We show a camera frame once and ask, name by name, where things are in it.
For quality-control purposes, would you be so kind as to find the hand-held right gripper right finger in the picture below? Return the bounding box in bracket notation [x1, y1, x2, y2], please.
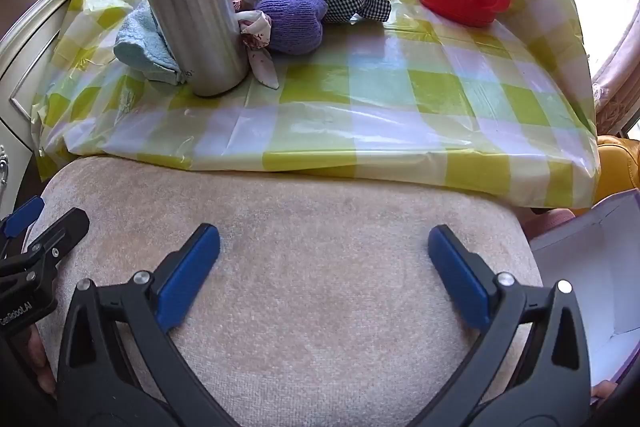
[428, 224, 593, 427]

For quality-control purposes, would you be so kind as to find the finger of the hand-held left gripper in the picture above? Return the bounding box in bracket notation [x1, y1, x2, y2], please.
[0, 195, 46, 258]
[25, 208, 91, 269]

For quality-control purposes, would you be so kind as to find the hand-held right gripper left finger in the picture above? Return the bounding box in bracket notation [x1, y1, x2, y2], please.
[56, 223, 247, 427]

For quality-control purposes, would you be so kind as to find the purple knit sock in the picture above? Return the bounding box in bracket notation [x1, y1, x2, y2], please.
[257, 0, 330, 56]

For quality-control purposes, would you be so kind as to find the person's left hand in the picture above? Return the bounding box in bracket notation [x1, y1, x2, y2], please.
[26, 326, 57, 399]

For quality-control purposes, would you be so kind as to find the white cabinet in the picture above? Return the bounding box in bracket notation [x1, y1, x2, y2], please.
[0, 0, 98, 208]

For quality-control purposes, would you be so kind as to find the yellow leather armchair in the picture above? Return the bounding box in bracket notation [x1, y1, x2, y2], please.
[570, 134, 640, 218]

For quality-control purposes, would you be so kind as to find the light blue towel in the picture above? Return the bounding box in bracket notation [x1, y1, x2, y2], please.
[113, 0, 189, 86]

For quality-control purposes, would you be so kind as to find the white red floral cloth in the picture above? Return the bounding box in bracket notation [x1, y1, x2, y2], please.
[235, 9, 281, 88]

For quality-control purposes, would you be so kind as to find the silver metal thermos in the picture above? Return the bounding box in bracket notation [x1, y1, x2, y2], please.
[119, 0, 249, 98]

